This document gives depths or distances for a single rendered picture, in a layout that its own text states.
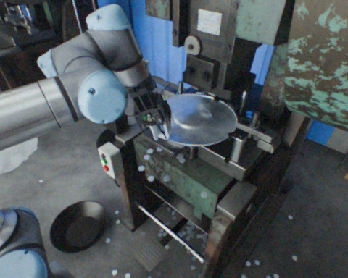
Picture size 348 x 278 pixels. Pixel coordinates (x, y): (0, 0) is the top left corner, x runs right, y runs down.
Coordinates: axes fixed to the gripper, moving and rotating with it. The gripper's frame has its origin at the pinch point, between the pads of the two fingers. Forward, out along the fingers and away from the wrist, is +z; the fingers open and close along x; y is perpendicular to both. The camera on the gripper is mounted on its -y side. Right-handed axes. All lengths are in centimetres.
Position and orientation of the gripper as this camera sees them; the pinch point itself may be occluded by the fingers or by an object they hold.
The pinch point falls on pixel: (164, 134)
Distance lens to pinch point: 69.4
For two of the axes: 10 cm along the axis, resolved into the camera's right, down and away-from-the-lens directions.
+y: 0.9, 6.5, -7.5
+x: 9.4, -3.0, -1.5
